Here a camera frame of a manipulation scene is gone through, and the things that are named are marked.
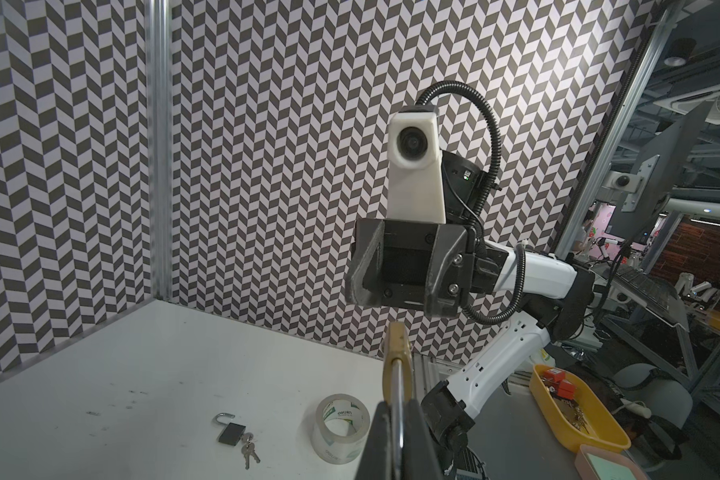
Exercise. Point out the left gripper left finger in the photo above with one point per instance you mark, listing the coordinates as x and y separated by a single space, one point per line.
376 460

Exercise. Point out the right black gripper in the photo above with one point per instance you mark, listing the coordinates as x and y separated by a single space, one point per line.
404 263

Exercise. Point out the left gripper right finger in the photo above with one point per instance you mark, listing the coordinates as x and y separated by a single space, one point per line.
420 461

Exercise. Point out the small black padlock keys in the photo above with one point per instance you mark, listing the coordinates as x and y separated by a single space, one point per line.
236 435

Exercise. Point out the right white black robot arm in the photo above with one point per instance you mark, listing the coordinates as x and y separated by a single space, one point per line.
538 299

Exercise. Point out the clear tape roll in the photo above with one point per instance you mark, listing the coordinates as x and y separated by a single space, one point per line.
341 425

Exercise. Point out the yellow tray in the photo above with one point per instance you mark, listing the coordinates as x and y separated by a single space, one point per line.
574 413

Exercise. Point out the pink tray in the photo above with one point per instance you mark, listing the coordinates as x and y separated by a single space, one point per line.
585 472

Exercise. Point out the mint green box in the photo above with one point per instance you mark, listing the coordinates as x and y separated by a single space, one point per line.
605 469

